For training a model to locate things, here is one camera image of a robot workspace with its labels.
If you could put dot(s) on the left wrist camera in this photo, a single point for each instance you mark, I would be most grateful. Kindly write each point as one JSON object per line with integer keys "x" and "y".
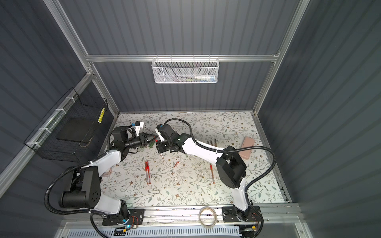
{"x": 138, "y": 126}

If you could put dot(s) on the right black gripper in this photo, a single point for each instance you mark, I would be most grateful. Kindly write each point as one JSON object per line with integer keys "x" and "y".
{"x": 160, "y": 145}

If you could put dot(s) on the floral patterned table mat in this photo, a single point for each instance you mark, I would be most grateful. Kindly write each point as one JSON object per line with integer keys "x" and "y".
{"x": 190, "y": 183}

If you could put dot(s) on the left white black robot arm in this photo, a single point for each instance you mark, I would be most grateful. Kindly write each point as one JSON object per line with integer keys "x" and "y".
{"x": 83, "y": 194}

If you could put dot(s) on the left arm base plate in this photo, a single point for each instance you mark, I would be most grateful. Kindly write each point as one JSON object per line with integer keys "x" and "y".
{"x": 133, "y": 217}

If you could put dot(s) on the black wire basket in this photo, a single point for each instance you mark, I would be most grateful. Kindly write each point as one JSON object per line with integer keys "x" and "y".
{"x": 68, "y": 132}

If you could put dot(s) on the clear tape roll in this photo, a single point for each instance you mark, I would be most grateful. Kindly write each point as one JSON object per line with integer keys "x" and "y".
{"x": 207, "y": 217}

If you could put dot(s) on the small clear plastic box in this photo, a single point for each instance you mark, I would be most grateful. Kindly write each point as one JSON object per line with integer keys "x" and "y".
{"x": 107, "y": 173}

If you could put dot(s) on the white wire mesh basket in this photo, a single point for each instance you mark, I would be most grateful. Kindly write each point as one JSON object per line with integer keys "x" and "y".
{"x": 188, "y": 71}

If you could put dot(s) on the green pen cap one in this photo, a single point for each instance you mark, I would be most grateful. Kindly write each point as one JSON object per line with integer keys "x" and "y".
{"x": 151, "y": 144}

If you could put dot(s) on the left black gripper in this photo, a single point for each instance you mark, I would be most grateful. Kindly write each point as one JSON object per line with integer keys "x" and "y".
{"x": 146, "y": 140}

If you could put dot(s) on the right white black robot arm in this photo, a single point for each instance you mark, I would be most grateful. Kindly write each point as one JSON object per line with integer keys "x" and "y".
{"x": 230, "y": 166}

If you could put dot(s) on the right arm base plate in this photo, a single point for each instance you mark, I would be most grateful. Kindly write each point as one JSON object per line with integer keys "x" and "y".
{"x": 233, "y": 214}

